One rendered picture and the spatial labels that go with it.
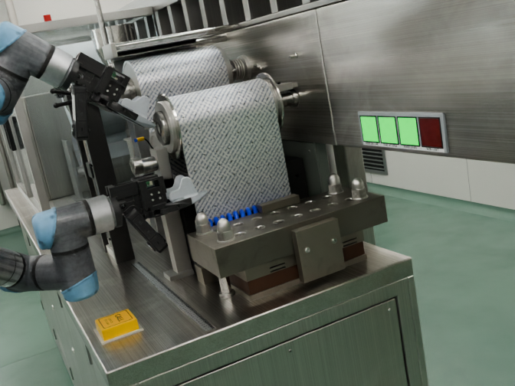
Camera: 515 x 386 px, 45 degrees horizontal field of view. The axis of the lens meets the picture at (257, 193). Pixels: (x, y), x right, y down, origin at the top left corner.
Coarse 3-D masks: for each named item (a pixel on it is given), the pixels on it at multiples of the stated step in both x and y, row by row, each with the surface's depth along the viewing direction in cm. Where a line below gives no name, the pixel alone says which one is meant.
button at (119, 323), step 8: (120, 312) 124; (128, 312) 124; (96, 320) 123; (104, 320) 122; (112, 320) 121; (120, 320) 120; (128, 320) 120; (136, 320) 120; (104, 328) 118; (112, 328) 118; (120, 328) 119; (128, 328) 119; (136, 328) 120; (104, 336) 118; (112, 336) 118
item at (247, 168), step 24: (192, 144) 134; (216, 144) 137; (240, 144) 139; (264, 144) 142; (192, 168) 135; (216, 168) 137; (240, 168) 140; (264, 168) 142; (216, 192) 138; (240, 192) 141; (264, 192) 143; (288, 192) 146; (216, 216) 139
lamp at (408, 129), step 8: (400, 120) 115; (408, 120) 113; (400, 128) 116; (408, 128) 114; (416, 128) 112; (400, 136) 117; (408, 136) 114; (416, 136) 112; (408, 144) 115; (416, 144) 113
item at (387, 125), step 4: (380, 120) 121; (384, 120) 120; (388, 120) 119; (392, 120) 117; (380, 124) 121; (384, 124) 120; (388, 124) 119; (392, 124) 118; (380, 128) 122; (384, 128) 120; (388, 128) 119; (392, 128) 118; (380, 132) 122; (384, 132) 121; (388, 132) 120; (392, 132) 118; (384, 136) 121; (388, 136) 120; (392, 136) 119; (396, 136) 118; (384, 140) 121; (388, 140) 120; (392, 140) 119; (396, 140) 118
